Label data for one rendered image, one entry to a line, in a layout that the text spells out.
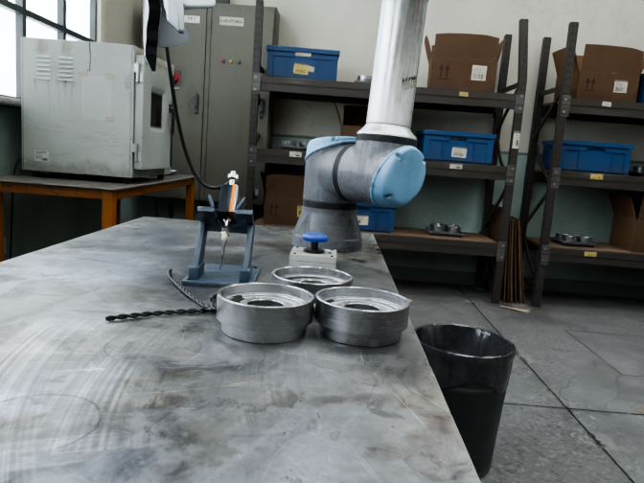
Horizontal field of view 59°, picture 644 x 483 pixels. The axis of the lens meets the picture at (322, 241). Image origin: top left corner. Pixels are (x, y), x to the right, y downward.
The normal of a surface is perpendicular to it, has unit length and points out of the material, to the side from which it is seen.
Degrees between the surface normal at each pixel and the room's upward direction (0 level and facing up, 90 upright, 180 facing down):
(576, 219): 90
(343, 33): 90
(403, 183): 98
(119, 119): 90
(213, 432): 0
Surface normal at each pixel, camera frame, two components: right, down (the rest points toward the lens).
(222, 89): -0.03, 0.15
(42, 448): 0.07, -0.99
